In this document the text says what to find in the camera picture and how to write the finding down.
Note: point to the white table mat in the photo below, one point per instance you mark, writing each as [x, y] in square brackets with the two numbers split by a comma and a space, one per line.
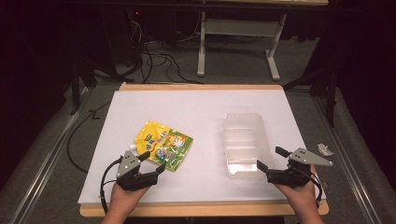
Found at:
[199, 112]

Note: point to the yellow green spouted snack pouch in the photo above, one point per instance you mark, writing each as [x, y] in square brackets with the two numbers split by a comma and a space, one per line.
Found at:
[165, 143]

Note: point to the person's left hand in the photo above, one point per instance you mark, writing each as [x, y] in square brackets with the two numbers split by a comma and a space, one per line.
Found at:
[123, 200]

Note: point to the metal floor rail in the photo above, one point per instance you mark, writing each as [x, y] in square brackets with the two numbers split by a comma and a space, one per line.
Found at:
[46, 161]
[345, 152]

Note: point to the clear plastic storage bin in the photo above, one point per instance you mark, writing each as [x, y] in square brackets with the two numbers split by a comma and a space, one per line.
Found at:
[246, 146]

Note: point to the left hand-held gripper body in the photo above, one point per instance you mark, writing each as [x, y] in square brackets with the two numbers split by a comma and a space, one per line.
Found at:
[127, 165]

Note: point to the dark computer tower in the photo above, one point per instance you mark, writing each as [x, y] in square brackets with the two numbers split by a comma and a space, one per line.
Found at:
[134, 34]

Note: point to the white metal desk frame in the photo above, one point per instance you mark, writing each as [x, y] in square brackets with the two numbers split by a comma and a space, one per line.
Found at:
[239, 27]

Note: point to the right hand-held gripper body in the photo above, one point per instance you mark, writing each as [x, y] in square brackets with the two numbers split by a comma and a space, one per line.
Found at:
[303, 157]

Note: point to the black stand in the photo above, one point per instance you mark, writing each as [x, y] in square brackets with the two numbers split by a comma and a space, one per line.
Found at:
[76, 87]
[330, 93]

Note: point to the person's right hand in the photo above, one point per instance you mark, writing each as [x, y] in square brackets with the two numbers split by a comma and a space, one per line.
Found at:
[303, 197]

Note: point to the crumpled white paper scrap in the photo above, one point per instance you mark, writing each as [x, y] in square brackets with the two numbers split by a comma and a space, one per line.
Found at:
[324, 150]

